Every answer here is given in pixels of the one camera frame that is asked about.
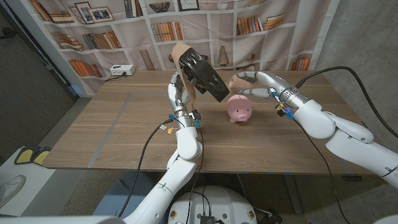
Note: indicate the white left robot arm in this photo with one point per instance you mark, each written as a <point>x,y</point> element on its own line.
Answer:
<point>168,174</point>

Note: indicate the yellow black foot pedal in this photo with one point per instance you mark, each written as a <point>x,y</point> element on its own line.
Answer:
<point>26,155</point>

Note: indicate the white power strip box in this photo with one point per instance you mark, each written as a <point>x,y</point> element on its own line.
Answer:
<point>122,69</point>

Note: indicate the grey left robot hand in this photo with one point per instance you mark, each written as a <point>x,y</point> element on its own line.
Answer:
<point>177,93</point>

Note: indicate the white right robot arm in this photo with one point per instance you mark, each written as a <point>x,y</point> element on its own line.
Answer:
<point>342,133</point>

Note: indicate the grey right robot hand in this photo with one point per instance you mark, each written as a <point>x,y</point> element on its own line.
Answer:
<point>267,84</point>

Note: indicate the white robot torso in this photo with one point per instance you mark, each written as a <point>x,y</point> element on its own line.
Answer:
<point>214,202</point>

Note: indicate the black half-moon tambourine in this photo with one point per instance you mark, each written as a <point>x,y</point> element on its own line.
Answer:
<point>205,74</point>

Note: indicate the grey metal table leg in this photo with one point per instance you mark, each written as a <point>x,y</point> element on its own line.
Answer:
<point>292,193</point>

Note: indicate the printed bookshelf backdrop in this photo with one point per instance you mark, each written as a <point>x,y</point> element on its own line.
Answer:
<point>248,31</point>

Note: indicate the pink plastic piggy bank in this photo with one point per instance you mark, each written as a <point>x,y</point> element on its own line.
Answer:
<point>239,109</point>

